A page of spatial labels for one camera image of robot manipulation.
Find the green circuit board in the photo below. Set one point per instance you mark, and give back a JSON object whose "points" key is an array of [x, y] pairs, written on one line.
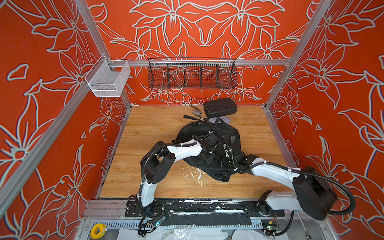
{"points": [[269, 228]]}

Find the silver wrench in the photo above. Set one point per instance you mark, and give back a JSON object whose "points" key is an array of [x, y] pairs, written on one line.
{"points": [[308, 236]]}

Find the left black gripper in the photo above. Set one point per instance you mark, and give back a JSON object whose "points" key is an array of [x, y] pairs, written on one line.
{"points": [[209, 159]]}

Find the silver metal flashlight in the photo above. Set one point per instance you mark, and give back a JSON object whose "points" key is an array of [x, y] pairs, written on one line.
{"points": [[196, 111]]}

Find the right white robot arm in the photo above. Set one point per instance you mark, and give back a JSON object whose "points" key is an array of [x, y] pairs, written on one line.
{"points": [[311, 192]]}

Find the white wire mesh basket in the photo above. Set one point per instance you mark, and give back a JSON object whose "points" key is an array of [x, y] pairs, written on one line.
{"points": [[108, 78]]}

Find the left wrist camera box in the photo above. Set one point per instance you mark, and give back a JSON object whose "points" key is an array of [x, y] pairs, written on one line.
{"points": [[211, 141]]}

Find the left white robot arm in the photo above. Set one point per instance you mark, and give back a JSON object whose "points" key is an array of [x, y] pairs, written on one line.
{"points": [[158, 161]]}

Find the yellow tape roll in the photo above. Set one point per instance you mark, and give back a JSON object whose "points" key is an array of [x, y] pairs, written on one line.
{"points": [[98, 231]]}

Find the black hard zip case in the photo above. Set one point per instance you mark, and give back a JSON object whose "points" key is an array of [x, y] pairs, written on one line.
{"points": [[220, 108]]}

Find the black wire wall basket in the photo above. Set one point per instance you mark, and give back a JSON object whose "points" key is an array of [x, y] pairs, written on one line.
{"points": [[189, 73]]}

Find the black student backpack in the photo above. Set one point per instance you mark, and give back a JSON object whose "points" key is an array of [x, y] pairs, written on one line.
{"points": [[221, 156]]}

